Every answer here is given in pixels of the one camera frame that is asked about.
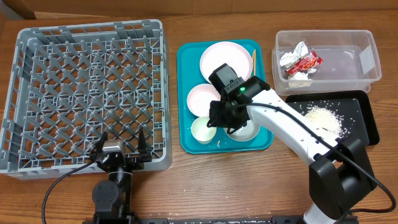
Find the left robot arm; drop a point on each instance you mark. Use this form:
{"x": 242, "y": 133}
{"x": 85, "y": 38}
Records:
{"x": 112, "y": 197}

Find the grey dish rack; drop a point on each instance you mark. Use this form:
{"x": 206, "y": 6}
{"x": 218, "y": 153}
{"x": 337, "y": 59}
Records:
{"x": 70, "y": 84}

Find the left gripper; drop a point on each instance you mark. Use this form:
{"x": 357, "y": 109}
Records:
{"x": 145, "y": 155}

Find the black waste tray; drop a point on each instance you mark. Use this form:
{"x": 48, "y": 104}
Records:
{"x": 354, "y": 105}

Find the large white plate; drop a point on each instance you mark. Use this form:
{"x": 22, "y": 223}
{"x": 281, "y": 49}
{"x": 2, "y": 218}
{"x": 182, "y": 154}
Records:
{"x": 233, "y": 54}

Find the grey metal bowl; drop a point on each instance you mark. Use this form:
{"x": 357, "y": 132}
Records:
{"x": 244, "y": 133}

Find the white napkin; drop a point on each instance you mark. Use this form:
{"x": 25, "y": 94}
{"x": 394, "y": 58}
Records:
{"x": 290, "y": 58}

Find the medium white bowl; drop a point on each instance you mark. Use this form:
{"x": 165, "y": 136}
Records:
{"x": 199, "y": 99}

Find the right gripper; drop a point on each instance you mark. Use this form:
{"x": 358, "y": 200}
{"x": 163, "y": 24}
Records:
{"x": 224, "y": 116}

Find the wooden chopstick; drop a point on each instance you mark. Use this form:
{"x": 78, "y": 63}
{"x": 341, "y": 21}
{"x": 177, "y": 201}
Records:
{"x": 253, "y": 62}

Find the red snack wrapper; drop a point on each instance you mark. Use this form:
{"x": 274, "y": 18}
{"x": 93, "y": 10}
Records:
{"x": 305, "y": 63}

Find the small white cup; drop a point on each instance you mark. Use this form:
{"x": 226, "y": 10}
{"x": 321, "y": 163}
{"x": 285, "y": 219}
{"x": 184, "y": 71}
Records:
{"x": 201, "y": 132}

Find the white rice pile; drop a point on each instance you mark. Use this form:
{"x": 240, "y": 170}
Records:
{"x": 324, "y": 113}

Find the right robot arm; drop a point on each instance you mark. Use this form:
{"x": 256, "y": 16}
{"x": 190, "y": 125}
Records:
{"x": 340, "y": 173}

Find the left wooden chopstick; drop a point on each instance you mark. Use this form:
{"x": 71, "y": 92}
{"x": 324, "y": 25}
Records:
{"x": 253, "y": 62}

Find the clear plastic bin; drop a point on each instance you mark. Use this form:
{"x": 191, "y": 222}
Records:
{"x": 350, "y": 61}

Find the teal serving tray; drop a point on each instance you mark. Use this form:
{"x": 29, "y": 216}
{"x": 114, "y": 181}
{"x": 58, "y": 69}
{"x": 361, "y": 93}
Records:
{"x": 189, "y": 76}

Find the right wooden chopstick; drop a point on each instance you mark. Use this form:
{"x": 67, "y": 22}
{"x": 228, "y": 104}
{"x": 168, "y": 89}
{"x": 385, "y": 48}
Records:
{"x": 255, "y": 62}

